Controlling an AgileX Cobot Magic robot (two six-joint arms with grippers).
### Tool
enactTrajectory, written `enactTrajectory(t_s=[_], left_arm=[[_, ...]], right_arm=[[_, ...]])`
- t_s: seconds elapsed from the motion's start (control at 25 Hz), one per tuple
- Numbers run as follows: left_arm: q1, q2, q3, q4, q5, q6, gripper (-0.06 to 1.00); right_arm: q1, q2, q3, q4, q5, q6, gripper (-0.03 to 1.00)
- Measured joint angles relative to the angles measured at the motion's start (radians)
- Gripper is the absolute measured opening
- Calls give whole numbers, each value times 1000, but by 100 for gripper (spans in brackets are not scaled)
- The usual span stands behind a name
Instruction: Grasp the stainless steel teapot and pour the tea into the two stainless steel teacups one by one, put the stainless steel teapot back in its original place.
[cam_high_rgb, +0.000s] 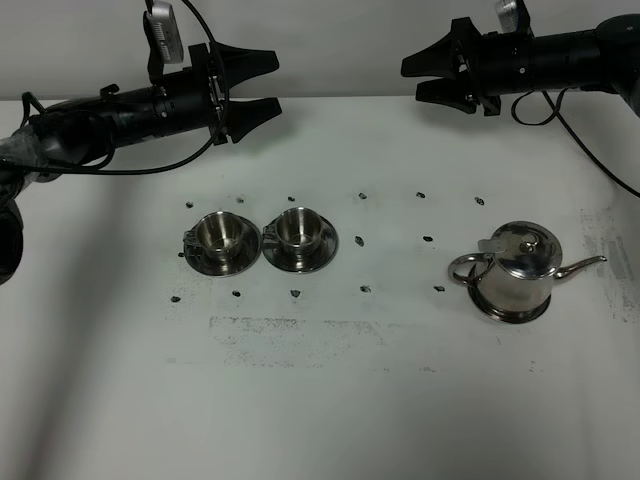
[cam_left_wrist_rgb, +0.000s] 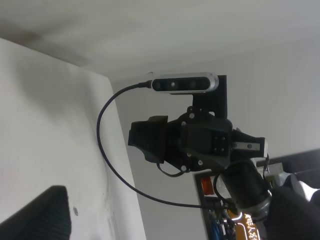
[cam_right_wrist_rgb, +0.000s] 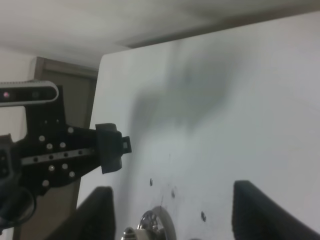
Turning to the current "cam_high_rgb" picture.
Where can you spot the left steel teacup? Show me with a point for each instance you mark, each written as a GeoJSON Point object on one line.
{"type": "Point", "coordinates": [217, 236]}

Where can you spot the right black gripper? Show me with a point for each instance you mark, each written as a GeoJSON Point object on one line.
{"type": "Point", "coordinates": [479, 64]}

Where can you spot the right steel saucer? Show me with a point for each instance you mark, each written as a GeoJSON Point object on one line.
{"type": "Point", "coordinates": [315, 261]}

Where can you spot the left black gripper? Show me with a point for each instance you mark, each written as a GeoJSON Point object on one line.
{"type": "Point", "coordinates": [188, 100]}

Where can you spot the teapot steel saucer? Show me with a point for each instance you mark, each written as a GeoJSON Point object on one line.
{"type": "Point", "coordinates": [506, 316]}

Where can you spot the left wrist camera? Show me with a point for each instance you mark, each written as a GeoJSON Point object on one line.
{"type": "Point", "coordinates": [162, 33]}

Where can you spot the left steel saucer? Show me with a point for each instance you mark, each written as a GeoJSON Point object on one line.
{"type": "Point", "coordinates": [248, 255]}

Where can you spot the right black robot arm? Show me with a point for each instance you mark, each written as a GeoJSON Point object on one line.
{"type": "Point", "coordinates": [604, 59]}

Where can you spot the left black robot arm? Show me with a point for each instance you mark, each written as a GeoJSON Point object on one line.
{"type": "Point", "coordinates": [81, 136]}

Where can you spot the steel teacup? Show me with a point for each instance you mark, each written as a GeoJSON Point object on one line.
{"type": "Point", "coordinates": [296, 231]}
{"type": "Point", "coordinates": [217, 236]}

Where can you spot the stainless steel teapot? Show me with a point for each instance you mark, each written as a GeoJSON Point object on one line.
{"type": "Point", "coordinates": [516, 268]}

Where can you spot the right steel teacup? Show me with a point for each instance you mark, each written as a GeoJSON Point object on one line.
{"type": "Point", "coordinates": [296, 231]}

